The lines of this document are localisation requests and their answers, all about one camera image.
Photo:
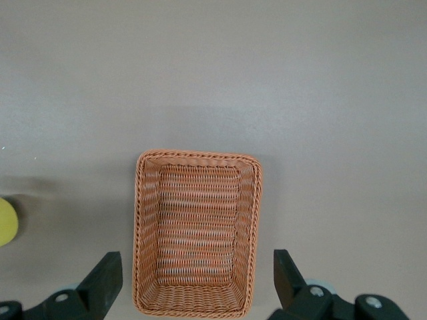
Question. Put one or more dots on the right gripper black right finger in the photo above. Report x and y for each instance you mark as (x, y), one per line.
(297, 296)

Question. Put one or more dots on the brown wicker basket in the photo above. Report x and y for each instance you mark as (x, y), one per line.
(197, 226)

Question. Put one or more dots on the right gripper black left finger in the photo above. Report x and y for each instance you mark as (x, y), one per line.
(96, 286)

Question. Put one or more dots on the yellowish clear tape roll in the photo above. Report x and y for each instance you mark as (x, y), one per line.
(6, 223)

